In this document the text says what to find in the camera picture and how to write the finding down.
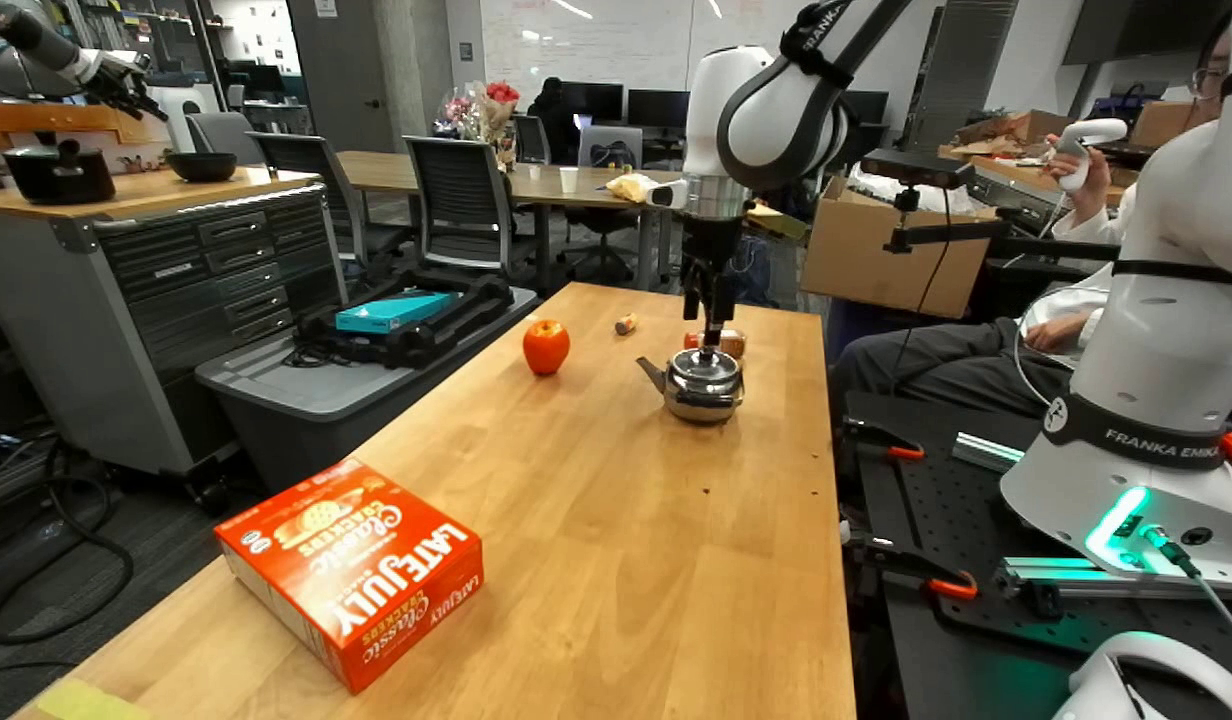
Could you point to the black mesh office chair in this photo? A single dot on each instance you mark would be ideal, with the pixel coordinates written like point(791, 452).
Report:
point(452, 203)

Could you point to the seated person white shirt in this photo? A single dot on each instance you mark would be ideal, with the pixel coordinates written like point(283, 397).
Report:
point(1061, 311)

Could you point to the grey plastic tote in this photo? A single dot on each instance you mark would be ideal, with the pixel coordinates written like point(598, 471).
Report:
point(299, 400)

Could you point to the stainless steel kettle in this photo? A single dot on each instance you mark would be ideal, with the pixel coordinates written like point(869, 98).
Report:
point(700, 400)

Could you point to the white handheld controller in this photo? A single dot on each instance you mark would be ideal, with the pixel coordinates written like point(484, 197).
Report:
point(1093, 132)

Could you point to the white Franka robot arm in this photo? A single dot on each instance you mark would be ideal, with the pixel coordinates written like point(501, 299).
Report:
point(791, 123)

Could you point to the orange red apple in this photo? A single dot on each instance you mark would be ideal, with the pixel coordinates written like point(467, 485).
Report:
point(544, 350)

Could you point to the spice bottle orange cap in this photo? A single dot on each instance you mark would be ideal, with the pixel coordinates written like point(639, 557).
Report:
point(734, 342)

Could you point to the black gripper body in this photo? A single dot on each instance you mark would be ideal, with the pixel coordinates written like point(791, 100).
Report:
point(713, 246)

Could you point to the yellow green notepad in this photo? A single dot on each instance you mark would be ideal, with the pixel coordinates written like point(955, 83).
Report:
point(88, 701)

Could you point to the orange cracker box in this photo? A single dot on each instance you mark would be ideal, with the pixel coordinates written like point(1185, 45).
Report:
point(350, 572)

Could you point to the wooden background table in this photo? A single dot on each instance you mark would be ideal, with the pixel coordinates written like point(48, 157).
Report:
point(538, 180)

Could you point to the large cardboard box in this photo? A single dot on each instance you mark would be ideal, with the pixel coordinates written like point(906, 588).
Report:
point(882, 263)

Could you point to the black pot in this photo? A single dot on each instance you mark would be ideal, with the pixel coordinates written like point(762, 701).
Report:
point(57, 172)

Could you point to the grey background robot arm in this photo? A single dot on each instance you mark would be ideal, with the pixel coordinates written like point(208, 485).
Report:
point(57, 45)

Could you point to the dark office chair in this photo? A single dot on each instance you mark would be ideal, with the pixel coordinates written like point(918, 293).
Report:
point(303, 152)

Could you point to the black breadboard table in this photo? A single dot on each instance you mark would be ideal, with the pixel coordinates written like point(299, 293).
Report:
point(936, 667)

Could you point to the open cardboard box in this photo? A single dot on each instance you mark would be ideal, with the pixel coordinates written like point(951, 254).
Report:
point(1017, 130)

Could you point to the wide black monitor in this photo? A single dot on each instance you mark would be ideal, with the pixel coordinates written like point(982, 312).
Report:
point(874, 108)

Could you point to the steel kettle lid black knob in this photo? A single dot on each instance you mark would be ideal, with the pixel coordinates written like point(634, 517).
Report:
point(707, 371)

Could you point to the silver metal bar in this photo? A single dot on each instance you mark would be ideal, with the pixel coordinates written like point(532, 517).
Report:
point(989, 451)

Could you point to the grey drawer cabinet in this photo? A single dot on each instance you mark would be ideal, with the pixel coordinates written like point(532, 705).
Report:
point(136, 307)

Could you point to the black bowl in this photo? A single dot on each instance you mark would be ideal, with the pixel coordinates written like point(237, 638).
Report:
point(201, 165)

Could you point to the black camera on stand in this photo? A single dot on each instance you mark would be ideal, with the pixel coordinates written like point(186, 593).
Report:
point(951, 235)

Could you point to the teal case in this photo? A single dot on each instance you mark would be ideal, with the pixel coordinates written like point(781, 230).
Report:
point(395, 312)

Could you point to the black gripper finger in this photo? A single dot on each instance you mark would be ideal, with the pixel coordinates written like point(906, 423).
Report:
point(696, 307)
point(725, 307)

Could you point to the person hand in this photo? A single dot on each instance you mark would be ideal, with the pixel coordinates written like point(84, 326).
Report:
point(1080, 170)

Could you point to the flower bouquet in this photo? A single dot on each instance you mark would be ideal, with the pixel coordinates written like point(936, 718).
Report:
point(481, 105)

